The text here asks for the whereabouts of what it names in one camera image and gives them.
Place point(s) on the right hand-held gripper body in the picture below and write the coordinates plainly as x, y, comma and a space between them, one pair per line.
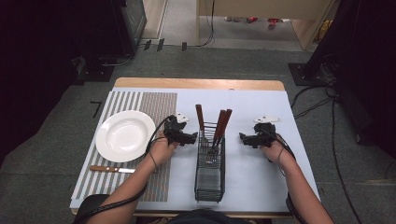
264, 133

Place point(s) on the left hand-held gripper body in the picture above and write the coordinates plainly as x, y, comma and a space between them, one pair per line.
172, 130

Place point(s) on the person's right hand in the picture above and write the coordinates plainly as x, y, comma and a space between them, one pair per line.
275, 152

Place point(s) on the person's left hand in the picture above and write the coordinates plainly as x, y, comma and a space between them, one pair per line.
162, 152

